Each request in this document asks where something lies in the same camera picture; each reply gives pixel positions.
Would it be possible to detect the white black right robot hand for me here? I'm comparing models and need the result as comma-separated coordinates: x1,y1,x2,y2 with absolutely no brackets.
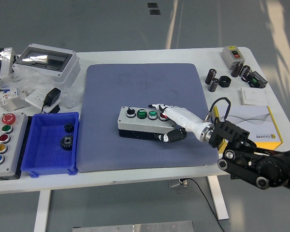
148,103,205,143

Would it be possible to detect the grey four-button control box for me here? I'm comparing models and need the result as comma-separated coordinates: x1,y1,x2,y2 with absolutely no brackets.
117,105,179,142

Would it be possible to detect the grey five-button control box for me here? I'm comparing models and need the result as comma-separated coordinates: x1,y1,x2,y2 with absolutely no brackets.
0,111,29,181

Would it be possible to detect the dark cylindrical capacitor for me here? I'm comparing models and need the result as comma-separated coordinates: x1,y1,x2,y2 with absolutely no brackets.
239,64,251,79
207,77,219,92
231,61,244,77
205,68,218,85

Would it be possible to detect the black hex nut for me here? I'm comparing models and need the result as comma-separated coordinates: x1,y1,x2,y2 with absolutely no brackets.
218,75,232,87

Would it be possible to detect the grey under-table box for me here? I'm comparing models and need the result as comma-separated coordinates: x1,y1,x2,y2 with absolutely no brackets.
168,178,188,188

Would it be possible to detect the yellow white cardboard box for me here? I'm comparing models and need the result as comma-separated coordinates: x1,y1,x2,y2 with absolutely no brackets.
211,105,283,150

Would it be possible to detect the grey-blue table mat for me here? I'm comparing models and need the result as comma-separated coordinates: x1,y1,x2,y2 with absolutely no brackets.
76,63,219,173

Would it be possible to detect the black green electronic module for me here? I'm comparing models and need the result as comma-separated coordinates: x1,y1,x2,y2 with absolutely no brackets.
246,71,268,89

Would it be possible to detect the white table leg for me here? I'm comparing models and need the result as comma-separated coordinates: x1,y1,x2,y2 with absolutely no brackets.
207,175,230,220
33,190,51,232

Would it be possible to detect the large black bevel gear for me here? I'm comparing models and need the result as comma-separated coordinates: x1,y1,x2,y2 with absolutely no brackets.
59,134,74,152

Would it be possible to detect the silver metal plate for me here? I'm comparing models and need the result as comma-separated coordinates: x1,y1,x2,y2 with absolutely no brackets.
72,220,194,232

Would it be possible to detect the grey distribution box clear lid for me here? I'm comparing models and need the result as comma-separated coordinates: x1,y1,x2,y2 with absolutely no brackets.
12,43,81,85

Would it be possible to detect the black power adapter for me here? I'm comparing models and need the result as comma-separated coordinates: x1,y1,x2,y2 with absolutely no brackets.
40,87,62,114

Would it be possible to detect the blue plastic bin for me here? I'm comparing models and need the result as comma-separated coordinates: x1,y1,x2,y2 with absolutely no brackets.
21,112,80,178

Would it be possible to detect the clear plastic bag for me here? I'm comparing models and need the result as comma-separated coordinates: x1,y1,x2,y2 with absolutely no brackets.
0,65,84,109

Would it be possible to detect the black white wrapped device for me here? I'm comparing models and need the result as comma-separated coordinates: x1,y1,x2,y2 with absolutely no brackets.
0,47,19,86

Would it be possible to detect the white wall switch plate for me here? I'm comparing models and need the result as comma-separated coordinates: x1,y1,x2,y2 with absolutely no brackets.
240,87,268,106

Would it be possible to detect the grey two-button switch box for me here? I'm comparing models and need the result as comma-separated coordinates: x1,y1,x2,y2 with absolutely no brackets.
221,45,244,70

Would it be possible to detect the black floor cable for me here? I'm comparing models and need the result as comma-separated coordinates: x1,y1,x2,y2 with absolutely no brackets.
181,178,225,232

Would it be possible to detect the white wall socket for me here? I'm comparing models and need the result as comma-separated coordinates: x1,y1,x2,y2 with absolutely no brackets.
25,89,60,114

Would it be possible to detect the silver metal bracket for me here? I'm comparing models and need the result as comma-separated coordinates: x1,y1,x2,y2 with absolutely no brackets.
8,98,31,112

